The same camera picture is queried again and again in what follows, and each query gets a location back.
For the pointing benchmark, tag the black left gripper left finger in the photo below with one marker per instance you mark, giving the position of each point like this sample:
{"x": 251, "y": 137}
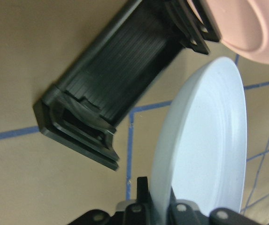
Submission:
{"x": 139, "y": 212}

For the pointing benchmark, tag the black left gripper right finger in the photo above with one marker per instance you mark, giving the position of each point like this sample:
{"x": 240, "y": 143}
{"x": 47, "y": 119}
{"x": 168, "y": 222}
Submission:
{"x": 180, "y": 212}

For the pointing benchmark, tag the blue plate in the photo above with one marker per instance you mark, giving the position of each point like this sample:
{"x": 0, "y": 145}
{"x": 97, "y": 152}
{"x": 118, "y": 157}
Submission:
{"x": 201, "y": 151}

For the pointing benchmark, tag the pink plate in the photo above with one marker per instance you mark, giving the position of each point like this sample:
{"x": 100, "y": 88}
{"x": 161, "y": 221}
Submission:
{"x": 243, "y": 26}

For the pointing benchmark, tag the black dish rack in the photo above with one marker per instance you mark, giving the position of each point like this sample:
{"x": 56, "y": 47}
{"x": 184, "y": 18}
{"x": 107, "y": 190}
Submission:
{"x": 83, "y": 108}

